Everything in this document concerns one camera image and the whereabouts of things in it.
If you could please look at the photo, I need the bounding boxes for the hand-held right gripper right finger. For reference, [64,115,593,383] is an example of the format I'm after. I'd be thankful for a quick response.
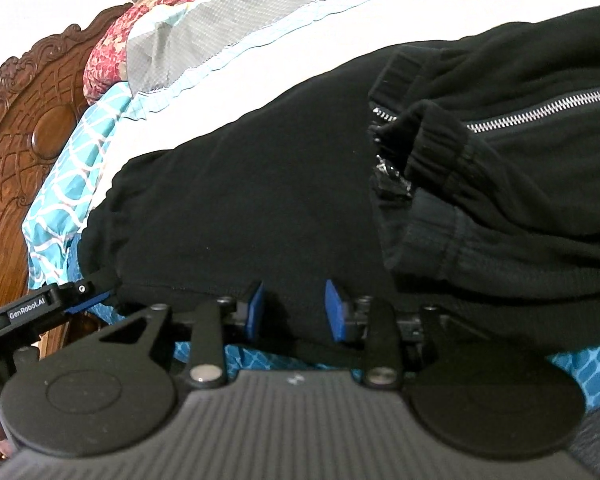
[324,280,461,390]

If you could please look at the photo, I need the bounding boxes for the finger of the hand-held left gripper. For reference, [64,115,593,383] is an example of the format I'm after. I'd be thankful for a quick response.
[63,267,121,318]

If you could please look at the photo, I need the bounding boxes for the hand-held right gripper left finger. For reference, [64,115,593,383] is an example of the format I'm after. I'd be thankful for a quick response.
[97,281,267,390]

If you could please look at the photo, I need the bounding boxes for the black pants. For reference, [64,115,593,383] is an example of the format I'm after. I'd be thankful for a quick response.
[77,2,600,366]

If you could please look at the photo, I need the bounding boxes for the carved wooden headboard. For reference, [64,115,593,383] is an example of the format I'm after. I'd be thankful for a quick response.
[0,4,136,346]

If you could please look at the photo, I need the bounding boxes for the red floral pillow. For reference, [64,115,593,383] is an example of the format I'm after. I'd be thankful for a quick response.
[82,0,193,107]

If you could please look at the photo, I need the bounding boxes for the grey blanket with teal border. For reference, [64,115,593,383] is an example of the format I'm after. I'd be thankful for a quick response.
[124,0,486,108]

